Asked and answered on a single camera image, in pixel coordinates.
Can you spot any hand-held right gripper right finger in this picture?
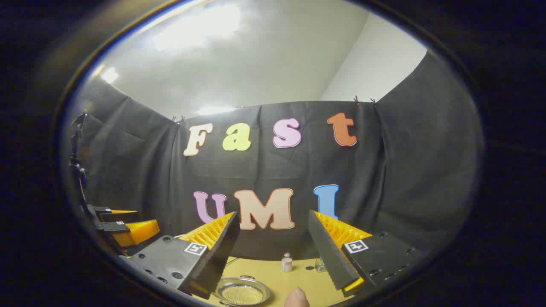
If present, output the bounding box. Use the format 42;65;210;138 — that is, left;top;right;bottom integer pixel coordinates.
307;210;422;298

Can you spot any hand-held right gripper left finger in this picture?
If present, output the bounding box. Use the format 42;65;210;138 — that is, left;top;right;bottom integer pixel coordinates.
119;211;241;300

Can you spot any pile of yellow soybeans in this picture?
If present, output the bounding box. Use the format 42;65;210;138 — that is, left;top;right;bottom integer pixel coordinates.
224;285;263;304

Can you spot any stainless steel pot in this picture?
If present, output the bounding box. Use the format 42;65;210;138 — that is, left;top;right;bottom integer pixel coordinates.
215;275;272;307

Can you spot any black backdrop cloth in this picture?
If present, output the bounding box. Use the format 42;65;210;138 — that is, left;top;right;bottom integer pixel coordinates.
75;49;485;265

